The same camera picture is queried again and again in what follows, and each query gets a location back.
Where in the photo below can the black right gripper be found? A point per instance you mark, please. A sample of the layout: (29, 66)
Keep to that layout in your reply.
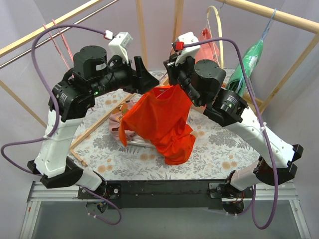
(173, 72)

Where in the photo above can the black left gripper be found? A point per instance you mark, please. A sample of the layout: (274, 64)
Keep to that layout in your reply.
(134, 75)

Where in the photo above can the orange t shirt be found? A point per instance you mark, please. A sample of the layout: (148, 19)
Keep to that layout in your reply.
(163, 123)

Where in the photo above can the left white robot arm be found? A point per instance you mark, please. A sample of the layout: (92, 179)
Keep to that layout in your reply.
(93, 75)

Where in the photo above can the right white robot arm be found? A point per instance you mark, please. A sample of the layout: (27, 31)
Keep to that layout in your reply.
(202, 83)

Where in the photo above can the mauve printed t shirt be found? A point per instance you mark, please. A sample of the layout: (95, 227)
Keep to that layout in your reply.
(116, 116)

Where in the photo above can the cream wooden hanger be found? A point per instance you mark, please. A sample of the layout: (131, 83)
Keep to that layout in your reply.
(216, 32)

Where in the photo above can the salmon pink garment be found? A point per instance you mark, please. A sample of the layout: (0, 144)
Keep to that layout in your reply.
(209, 50)

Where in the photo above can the white plastic laundry basket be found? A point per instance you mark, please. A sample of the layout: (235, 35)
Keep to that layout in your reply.
(139, 141)

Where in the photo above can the green tie-dye garment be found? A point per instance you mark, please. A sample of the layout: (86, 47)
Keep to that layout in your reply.
(234, 80)

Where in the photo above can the metal rack rod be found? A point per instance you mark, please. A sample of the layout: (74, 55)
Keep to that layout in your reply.
(31, 36)

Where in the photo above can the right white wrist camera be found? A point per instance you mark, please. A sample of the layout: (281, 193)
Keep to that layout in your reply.
(186, 45)

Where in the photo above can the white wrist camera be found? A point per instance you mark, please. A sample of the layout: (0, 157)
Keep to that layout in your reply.
(119, 43)
(186, 45)

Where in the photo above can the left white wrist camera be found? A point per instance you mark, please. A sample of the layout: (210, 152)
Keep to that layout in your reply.
(119, 43)

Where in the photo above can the light blue wire hanger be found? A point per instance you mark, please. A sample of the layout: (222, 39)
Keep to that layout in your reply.
(251, 58)

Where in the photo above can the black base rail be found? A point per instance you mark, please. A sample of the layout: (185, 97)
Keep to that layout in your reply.
(202, 193)

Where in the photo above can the aluminium frame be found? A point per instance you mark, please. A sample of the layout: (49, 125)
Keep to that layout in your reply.
(162, 209)

